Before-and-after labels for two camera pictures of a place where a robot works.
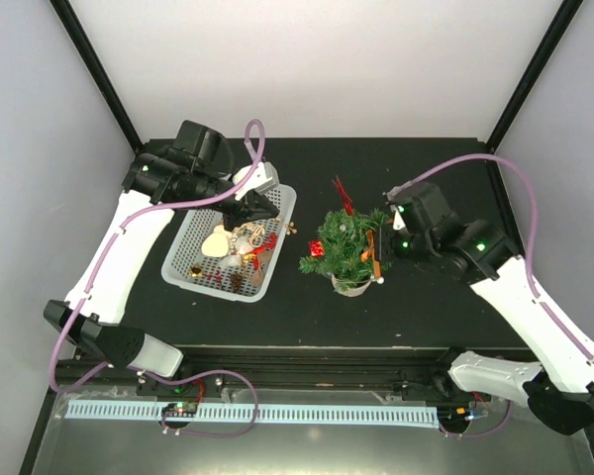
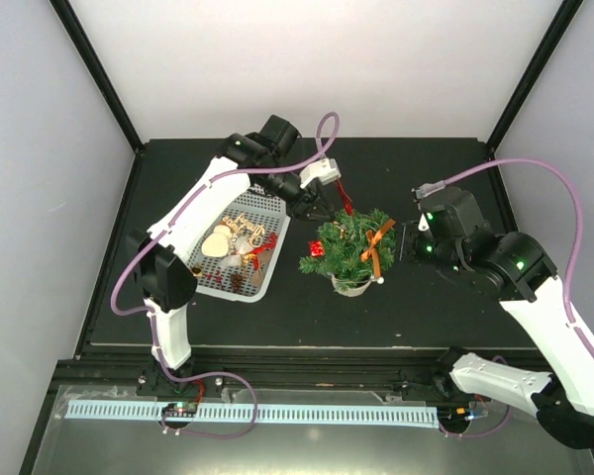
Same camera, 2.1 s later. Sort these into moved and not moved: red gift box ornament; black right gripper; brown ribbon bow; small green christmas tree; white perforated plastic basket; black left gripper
Moved: black right gripper; black left gripper
Not moved: brown ribbon bow; white perforated plastic basket; small green christmas tree; red gift box ornament
